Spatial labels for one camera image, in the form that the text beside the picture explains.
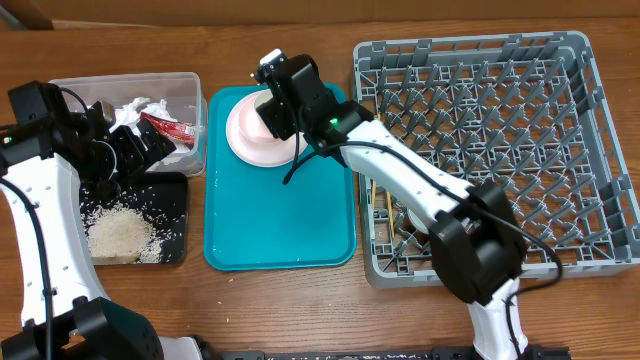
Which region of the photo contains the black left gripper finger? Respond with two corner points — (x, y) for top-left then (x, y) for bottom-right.
(137, 120), (176, 163)
(109, 126), (145, 175)

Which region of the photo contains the red sauce packet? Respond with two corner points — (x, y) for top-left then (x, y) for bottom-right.
(140, 112), (197, 146)

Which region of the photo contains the white napkin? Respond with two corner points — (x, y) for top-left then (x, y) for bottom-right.
(109, 97), (195, 154)

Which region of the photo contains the pink small bowl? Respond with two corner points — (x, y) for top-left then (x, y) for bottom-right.
(239, 93), (276, 145)

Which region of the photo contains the pink plate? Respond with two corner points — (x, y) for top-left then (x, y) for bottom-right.
(226, 91), (295, 168)

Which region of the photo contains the cooked white rice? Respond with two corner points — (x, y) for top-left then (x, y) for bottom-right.
(80, 186), (184, 265)

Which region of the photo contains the grey bowl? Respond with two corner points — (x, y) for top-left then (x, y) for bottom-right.
(407, 209), (432, 235)

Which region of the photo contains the white cup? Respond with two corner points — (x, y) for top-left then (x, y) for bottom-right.
(254, 90), (273, 110)

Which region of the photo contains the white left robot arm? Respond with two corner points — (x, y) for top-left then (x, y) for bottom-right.
(1, 100), (213, 359)

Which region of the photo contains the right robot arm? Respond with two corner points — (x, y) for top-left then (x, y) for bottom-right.
(253, 50), (528, 359)

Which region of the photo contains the grey dishwasher rack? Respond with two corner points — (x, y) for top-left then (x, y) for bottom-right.
(353, 31), (639, 279)

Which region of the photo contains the clear plastic bin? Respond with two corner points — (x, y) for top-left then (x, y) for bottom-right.
(52, 72), (208, 177)

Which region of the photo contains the black tray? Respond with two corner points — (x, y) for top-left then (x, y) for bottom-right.
(79, 172), (190, 266)

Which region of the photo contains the teal plastic tray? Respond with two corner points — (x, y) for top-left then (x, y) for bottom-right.
(203, 86), (357, 271)

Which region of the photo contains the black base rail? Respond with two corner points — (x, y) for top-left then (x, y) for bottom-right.
(215, 345), (572, 360)

